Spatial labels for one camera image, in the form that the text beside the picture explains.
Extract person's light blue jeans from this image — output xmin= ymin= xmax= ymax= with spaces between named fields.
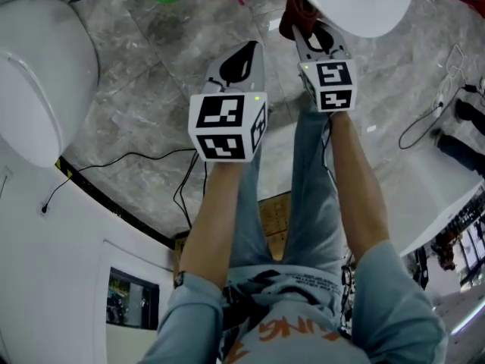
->
xmin=229 ymin=104 xmax=355 ymax=276

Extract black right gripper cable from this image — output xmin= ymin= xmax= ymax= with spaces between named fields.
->
xmin=321 ymin=115 xmax=336 ymax=182

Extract black yellow edge strip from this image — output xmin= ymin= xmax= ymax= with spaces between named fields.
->
xmin=55 ymin=155 xmax=190 ymax=250

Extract white tankless smart toilet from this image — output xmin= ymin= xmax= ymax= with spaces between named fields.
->
xmin=0 ymin=0 xmax=100 ymax=169

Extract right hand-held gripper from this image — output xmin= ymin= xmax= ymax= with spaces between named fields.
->
xmin=290 ymin=20 xmax=359 ymax=112

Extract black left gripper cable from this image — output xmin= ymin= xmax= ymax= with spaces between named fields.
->
xmin=172 ymin=159 xmax=208 ymax=234

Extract person's light blue sweatshirt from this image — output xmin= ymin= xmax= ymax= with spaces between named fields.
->
xmin=142 ymin=239 xmax=450 ymax=364

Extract dark red cloth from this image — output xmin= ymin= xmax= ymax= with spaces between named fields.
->
xmin=279 ymin=0 xmax=323 ymax=43

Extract black framed wall window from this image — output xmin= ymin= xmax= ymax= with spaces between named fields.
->
xmin=105 ymin=266 xmax=160 ymax=330

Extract black wall plug cable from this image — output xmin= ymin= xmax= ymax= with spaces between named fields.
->
xmin=39 ymin=148 xmax=198 ymax=216

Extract person's left forearm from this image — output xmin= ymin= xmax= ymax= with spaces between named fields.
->
xmin=177 ymin=161 xmax=262 ymax=291

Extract white toilet with tank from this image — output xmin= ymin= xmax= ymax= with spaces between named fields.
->
xmin=264 ymin=0 xmax=416 ymax=38

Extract white cable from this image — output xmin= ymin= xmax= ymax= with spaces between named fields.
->
xmin=439 ymin=43 xmax=468 ymax=105

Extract person's right forearm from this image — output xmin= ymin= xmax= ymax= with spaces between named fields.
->
xmin=328 ymin=110 xmax=391 ymax=268

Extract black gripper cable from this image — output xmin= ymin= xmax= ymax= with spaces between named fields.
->
xmin=321 ymin=115 xmax=336 ymax=182
xmin=172 ymin=159 xmax=208 ymax=234

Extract black power strip cable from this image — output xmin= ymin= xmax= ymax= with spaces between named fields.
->
xmin=399 ymin=83 xmax=479 ymax=151

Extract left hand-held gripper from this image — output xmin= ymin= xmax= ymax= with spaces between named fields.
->
xmin=188 ymin=40 xmax=268 ymax=163

